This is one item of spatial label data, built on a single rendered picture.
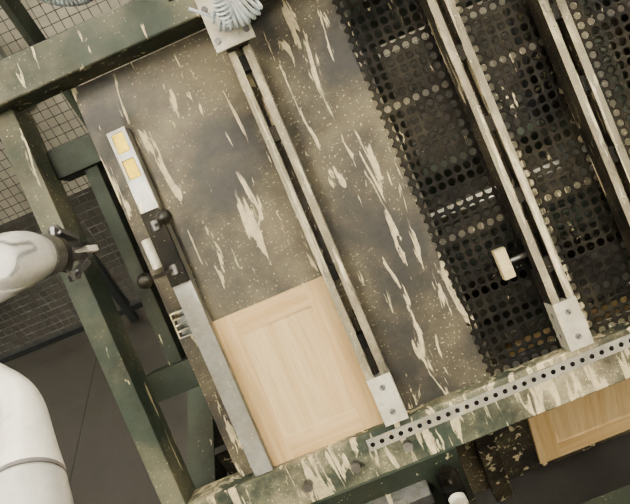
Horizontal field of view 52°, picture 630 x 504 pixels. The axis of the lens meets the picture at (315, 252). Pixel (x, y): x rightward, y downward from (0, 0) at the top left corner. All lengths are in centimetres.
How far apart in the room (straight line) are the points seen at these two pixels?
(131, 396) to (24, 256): 63
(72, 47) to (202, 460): 120
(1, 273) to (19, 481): 42
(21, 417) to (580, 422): 171
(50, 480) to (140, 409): 83
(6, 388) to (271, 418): 82
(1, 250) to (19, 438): 37
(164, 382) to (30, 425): 84
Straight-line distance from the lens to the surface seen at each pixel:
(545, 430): 222
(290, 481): 174
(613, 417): 232
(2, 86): 178
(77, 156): 183
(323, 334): 166
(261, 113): 161
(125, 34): 169
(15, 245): 124
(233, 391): 169
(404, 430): 169
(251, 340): 168
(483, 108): 167
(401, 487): 178
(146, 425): 176
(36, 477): 94
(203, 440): 209
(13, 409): 103
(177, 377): 179
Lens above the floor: 217
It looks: 32 degrees down
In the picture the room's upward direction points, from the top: 25 degrees counter-clockwise
